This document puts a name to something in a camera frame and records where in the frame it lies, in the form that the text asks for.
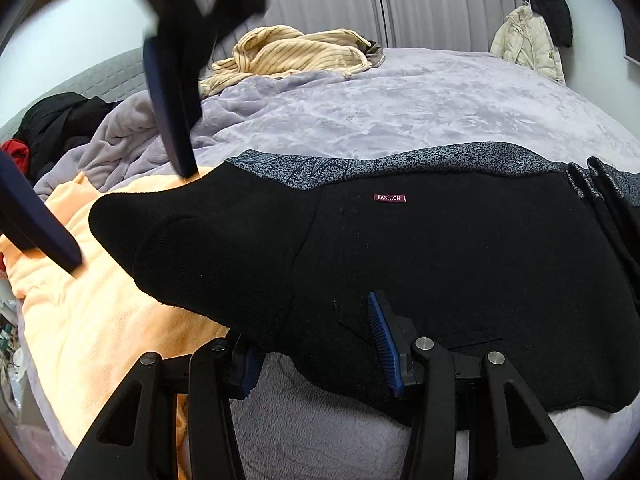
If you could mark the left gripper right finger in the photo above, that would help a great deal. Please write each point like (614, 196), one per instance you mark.
(511, 436)

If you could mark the orange fleece garment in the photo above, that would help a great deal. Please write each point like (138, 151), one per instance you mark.
(83, 332)

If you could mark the brown grey garment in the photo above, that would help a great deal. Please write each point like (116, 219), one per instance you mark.
(374, 54)

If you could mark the grey curtain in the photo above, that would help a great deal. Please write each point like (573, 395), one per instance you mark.
(461, 25)

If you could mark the lavender plush bed blanket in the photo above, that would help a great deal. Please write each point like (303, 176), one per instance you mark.
(417, 99)

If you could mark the black clothes pile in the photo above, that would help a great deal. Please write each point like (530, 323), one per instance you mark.
(55, 125)

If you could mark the black pants with grey waistband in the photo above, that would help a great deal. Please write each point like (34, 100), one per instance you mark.
(484, 246)

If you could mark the black hanging coat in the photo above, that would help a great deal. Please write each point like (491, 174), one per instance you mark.
(556, 14)

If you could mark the wall mounted television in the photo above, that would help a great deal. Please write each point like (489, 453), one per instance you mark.
(631, 28)

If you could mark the yellow striped garment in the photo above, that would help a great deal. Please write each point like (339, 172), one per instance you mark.
(280, 51)

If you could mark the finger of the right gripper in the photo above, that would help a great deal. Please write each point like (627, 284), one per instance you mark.
(29, 224)
(172, 77)

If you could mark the red garment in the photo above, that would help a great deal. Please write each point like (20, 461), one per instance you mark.
(19, 153)

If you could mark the cream puffer jacket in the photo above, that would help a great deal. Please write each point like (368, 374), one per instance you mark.
(525, 40)

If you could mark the grey padded headboard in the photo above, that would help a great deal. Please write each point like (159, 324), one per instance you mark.
(111, 80)

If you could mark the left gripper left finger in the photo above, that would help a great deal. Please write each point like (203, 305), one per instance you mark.
(134, 436)

